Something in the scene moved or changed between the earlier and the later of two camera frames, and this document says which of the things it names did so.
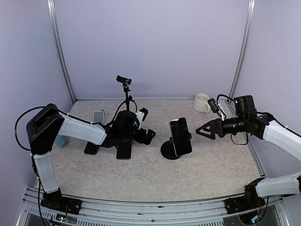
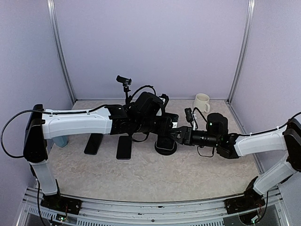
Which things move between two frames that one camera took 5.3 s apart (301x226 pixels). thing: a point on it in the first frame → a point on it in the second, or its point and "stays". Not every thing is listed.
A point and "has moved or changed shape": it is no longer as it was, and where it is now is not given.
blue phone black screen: (91, 149) stays
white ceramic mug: (201, 103) stays
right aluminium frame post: (250, 18) stays
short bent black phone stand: (168, 149) has moved or changed shape
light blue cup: (61, 141) stays
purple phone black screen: (123, 150) stays
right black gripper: (217, 127) → (186, 132)
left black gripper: (141, 140) → (164, 130)
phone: (180, 134) → (174, 117)
